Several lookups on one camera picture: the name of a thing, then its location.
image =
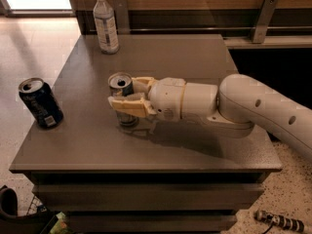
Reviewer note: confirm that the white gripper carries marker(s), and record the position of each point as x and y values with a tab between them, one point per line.
167	97

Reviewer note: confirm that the redbull can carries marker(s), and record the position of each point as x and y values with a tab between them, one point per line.
121	85

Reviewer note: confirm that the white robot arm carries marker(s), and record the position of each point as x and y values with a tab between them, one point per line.
231	108

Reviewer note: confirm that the clear plastic water bottle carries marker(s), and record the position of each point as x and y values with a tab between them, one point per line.
106	27

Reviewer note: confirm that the dark blue soda can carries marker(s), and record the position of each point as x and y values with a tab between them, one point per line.
38	97

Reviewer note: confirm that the grey drawer cabinet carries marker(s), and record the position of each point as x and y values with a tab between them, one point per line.
90	147

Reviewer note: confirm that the upper grey drawer front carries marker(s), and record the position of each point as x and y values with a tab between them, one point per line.
147	197

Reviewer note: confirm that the grey drawer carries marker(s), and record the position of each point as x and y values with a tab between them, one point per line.
151	223
147	197

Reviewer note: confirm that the lower grey drawer front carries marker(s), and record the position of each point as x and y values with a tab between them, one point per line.
151	223

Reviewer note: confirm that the green packet on floor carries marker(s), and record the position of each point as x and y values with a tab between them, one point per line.
57	225

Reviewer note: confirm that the dark bag on floor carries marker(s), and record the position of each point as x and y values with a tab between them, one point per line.
12	223

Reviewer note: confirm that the striped cylindrical tool on floor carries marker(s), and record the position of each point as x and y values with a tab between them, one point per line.
279	221

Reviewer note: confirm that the left metal wall bracket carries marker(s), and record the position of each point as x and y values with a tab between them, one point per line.
122	16

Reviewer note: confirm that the metal wall bracket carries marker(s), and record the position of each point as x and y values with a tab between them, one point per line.
264	17
122	16

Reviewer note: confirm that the right metal wall bracket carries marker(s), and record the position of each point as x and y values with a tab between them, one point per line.
264	17

